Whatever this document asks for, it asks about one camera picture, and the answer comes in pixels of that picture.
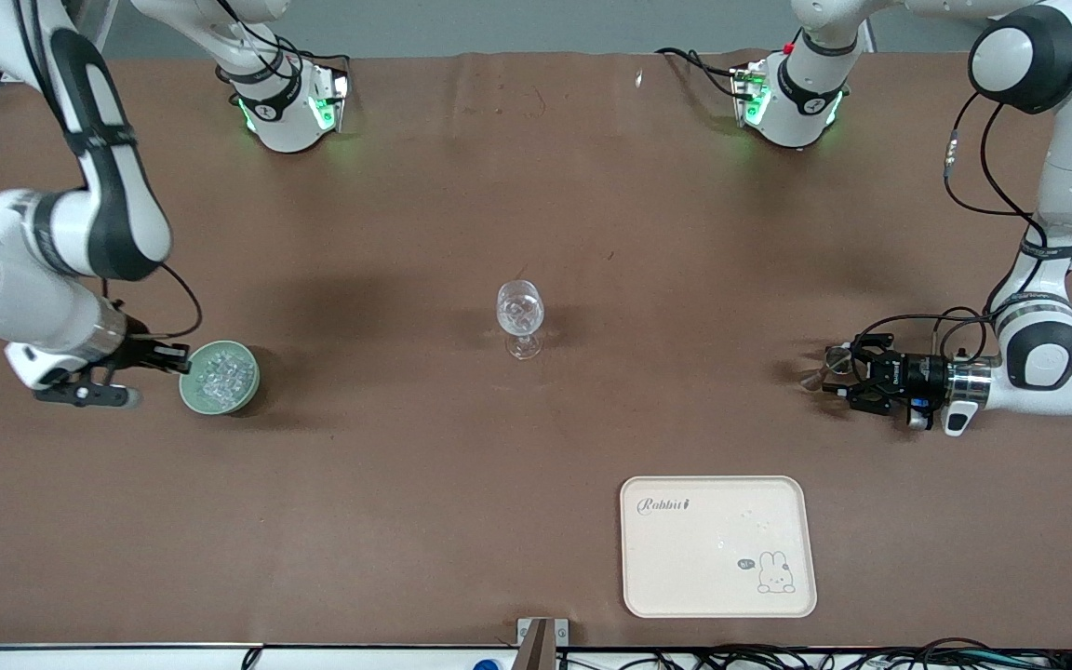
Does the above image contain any clear wine glass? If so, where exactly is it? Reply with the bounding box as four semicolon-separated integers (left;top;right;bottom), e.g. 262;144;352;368
496;280;546;361

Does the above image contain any green ceramic bowl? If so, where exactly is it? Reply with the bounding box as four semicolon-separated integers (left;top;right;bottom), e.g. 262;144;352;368
179;341;261;416

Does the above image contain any cream tray with rabbit print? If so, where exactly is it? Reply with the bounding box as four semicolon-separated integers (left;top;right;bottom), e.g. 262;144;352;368
620;476;818;619

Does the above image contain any black right base cable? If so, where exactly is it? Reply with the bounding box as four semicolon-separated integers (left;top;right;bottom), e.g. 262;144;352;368
308;51;353;94

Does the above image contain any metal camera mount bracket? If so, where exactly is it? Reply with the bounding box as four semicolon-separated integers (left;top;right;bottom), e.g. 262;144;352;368
516;618;570;670

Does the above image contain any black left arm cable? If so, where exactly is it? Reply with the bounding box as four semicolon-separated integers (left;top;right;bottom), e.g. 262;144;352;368
857;88;1053;369

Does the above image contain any brown table cover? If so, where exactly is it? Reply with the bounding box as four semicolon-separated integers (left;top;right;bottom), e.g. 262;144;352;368
0;51;1072;650

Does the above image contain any black base cable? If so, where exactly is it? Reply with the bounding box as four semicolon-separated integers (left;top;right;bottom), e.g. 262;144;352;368
655;47;746;99
308;51;353;94

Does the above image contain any steel double jigger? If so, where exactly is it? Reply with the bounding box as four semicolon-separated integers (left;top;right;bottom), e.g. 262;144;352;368
798;346;858;392

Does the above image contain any black cable bundle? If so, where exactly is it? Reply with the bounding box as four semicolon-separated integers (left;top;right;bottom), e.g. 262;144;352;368
555;637;1072;670

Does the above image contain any black left base cable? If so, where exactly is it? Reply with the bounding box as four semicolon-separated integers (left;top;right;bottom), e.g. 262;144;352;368
655;47;746;99

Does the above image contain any clear ice cube pile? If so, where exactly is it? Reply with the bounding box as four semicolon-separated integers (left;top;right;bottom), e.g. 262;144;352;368
196;349;255;409

